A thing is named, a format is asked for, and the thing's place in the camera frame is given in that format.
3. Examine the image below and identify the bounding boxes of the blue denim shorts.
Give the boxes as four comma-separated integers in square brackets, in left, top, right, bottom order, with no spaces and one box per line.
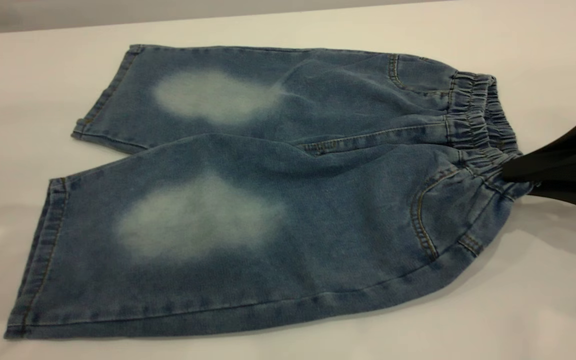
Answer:
[4,44,534,341]

